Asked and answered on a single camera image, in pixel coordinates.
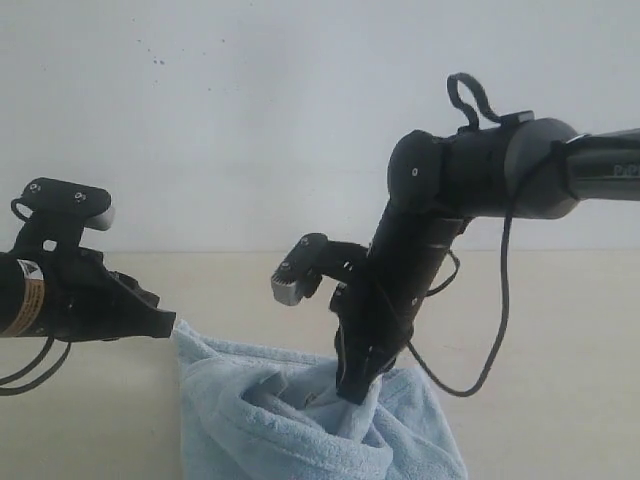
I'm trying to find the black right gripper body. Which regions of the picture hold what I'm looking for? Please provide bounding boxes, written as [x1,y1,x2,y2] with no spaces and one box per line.
[320,241,414,370]

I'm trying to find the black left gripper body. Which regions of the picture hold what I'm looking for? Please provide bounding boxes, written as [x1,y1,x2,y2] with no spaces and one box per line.
[12,212,114,343]

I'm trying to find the light blue fluffy towel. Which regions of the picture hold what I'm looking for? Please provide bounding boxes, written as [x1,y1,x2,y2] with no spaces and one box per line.
[172,322,468,480]

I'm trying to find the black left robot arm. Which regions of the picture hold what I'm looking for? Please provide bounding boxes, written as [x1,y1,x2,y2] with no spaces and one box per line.
[1,212,176,343]

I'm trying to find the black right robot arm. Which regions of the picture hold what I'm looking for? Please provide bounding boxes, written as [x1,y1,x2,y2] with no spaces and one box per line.
[330,118,639,404]

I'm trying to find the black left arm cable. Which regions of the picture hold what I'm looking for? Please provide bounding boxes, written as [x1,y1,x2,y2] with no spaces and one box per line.
[0,335,72,397]

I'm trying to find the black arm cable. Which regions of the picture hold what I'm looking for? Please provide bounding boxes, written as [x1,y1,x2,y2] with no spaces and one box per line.
[0,335,72,397]
[379,72,566,399]

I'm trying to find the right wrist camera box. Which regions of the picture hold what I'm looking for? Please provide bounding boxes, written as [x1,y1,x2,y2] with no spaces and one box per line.
[270,233,328,306]

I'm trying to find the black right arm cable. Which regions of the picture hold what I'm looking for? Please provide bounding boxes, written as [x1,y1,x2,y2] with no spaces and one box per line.
[379,72,566,399]

